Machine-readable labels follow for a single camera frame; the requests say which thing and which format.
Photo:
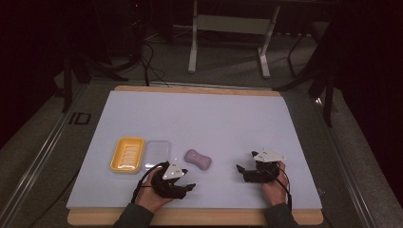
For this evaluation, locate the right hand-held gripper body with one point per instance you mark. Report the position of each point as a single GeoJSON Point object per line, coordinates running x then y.
{"type": "Point", "coordinates": [264, 171]}

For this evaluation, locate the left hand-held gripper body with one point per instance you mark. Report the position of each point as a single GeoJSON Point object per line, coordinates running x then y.
{"type": "Point", "coordinates": [166, 186]}

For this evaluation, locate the person's right hand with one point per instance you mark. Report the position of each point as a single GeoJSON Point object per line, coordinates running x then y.
{"type": "Point", "coordinates": [275, 191]}

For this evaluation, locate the person's left hand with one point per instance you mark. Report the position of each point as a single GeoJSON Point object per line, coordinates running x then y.
{"type": "Point", "coordinates": [149, 196]}

